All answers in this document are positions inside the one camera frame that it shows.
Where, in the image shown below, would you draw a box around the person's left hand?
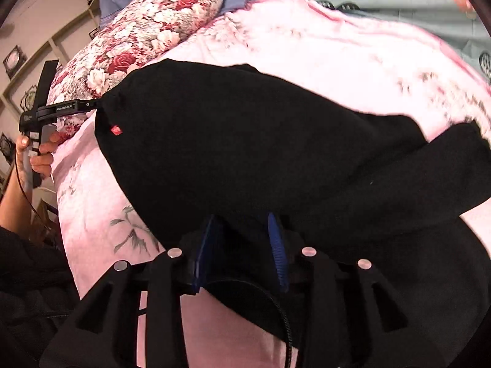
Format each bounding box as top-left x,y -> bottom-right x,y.
14,131 -> 62,179

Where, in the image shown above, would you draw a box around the black pants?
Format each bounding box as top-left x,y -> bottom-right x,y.
94,59 -> 491,368

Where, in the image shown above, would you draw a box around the black ornamental wall picture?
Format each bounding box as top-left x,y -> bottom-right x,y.
21,84 -> 41,113
0,132 -> 16,165
3,45 -> 28,79

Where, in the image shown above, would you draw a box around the white wooden wall lattice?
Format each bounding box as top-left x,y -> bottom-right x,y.
0,4 -> 102,123

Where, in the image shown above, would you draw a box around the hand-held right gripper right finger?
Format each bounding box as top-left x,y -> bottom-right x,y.
266,211 -> 446,368

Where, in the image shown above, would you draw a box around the person's left forearm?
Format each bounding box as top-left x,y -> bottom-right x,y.
0,161 -> 43,238

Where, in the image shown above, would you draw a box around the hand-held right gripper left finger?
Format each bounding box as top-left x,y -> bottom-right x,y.
38,215 -> 227,368

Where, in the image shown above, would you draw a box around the pink floral bedsheet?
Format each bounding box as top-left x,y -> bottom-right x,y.
50,0 -> 491,368

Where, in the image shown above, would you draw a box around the black cable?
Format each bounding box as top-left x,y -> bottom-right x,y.
14,149 -> 64,246

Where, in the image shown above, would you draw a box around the person's black clothing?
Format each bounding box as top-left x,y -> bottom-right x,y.
0,224 -> 83,368

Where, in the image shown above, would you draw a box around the red floral pillow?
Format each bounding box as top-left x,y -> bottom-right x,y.
50,0 -> 224,144

